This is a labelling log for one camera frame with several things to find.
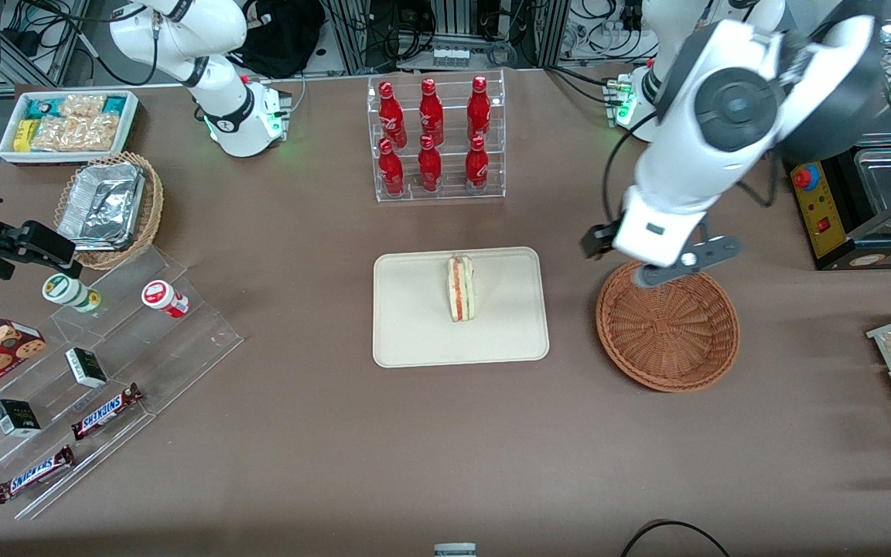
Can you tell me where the triangle sandwich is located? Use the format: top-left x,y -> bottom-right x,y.
446,255 -> 477,323

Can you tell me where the aluminium foil tray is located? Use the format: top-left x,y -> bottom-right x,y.
57,161 -> 146,252

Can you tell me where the brown round wicker basket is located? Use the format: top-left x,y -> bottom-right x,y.
595,260 -> 741,394

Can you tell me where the light tan wicker basket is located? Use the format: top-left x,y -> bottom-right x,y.
53,151 -> 165,271

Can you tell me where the cream rectangular tray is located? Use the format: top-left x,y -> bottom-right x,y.
372,246 -> 551,369

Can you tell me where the green lid white cup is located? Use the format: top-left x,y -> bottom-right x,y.
42,273 -> 103,314

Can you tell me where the white plastic snack bin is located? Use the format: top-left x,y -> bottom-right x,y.
0,89 -> 141,167

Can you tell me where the large clear cracker bag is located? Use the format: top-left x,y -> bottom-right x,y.
30,114 -> 123,153

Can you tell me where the red lid white cup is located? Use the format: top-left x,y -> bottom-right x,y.
142,280 -> 191,320

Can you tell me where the small black box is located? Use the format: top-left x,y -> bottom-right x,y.
0,399 -> 42,439
65,347 -> 108,389

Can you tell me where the black food warmer yellow panel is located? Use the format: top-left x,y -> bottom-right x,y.
790,19 -> 891,272

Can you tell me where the red cola bottle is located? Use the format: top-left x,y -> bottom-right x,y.
467,75 -> 492,142
378,80 -> 408,148
417,135 -> 443,193
418,77 -> 445,146
377,138 -> 405,197
465,135 -> 490,192

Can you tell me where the small clear cracker bag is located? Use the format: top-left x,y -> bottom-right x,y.
59,94 -> 108,118

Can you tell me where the clear acrylic bottle rack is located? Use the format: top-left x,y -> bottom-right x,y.
367,70 -> 507,204

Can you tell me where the brown snickers bar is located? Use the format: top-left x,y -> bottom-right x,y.
70,383 -> 145,442
0,445 -> 77,505

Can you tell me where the clear acrylic stepped stand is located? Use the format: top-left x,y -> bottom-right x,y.
0,246 -> 244,521

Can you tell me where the black bag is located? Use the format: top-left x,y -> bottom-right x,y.
229,0 -> 326,80

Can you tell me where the black cable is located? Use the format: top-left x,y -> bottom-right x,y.
620,520 -> 731,557

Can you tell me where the aluminium profile frame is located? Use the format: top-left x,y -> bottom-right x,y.
326,0 -> 570,76

